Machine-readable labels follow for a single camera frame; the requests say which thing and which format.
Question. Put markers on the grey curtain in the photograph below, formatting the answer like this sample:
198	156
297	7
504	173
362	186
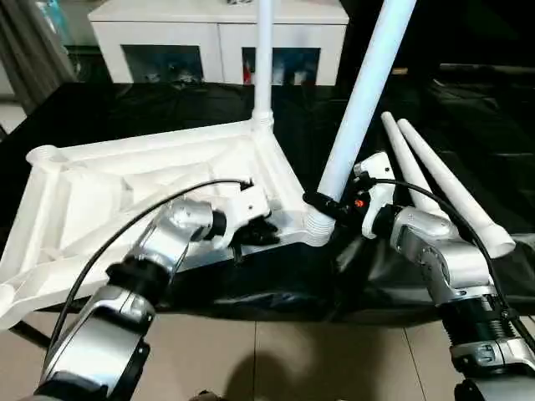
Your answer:
29	50

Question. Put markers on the white cabinet with glass doors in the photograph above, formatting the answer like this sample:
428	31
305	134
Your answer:
184	29

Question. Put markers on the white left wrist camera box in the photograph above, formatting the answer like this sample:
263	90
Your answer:
249	205

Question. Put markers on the light blue plastic item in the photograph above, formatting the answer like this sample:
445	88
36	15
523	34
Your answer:
54	17

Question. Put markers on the black mat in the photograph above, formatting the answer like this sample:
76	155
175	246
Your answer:
468	125

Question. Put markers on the white plastic table leg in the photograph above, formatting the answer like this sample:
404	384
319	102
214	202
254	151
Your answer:
364	100
263	58
451	184
405	159

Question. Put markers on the small red bottle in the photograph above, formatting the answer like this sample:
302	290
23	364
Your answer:
248	77

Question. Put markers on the white plastic table top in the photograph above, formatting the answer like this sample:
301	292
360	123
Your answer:
125	184

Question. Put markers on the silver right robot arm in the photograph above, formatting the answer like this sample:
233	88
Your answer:
451	276

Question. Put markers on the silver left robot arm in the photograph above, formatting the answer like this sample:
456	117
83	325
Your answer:
125	292

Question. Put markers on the dark tangled small object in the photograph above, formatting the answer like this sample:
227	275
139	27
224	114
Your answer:
241	2

